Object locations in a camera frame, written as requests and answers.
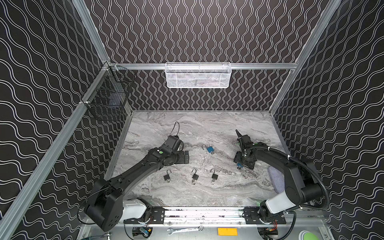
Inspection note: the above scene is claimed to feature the blue padlock with key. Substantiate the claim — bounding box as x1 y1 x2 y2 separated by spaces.
202 145 215 154

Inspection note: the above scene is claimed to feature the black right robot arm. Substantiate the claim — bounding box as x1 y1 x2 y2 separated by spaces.
234 130 331 217

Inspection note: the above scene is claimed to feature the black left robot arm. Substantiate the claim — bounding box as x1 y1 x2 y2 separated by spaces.
85 136 189 232

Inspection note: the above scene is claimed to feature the black padlock left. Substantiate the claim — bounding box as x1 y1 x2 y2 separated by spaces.
164 169 172 183

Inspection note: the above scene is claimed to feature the black padlock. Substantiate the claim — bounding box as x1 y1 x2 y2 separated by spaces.
210 168 218 185
164 169 172 183
192 169 199 185

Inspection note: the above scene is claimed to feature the black padlock middle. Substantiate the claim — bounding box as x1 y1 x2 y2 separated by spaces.
192 169 199 185

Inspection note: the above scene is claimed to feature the black padlock right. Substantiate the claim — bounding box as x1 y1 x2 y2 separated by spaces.
210 168 218 185

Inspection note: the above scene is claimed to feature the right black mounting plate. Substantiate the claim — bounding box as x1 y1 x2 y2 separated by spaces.
242 207 287 225

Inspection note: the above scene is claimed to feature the black mounting plate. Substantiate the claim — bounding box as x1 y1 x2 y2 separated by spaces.
123 207 166 225
242 207 287 225

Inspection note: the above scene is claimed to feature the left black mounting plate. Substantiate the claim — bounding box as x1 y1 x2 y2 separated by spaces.
123 207 166 225

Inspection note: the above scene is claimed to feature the silver combination wrench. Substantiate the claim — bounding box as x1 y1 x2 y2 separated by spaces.
167 226 205 236

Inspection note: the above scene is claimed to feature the yellow label plate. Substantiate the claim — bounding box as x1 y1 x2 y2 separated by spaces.
218 228 238 237

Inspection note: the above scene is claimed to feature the green round button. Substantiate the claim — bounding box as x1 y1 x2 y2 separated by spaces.
299 231 319 240

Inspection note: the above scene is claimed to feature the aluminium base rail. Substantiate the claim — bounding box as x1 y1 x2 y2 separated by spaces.
83 206 326 226

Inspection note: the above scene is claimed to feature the white wire mesh basket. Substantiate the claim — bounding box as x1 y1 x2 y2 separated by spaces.
165 62 232 89

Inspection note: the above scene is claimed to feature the black wire mesh basket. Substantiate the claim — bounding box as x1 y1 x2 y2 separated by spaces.
85 65 137 122

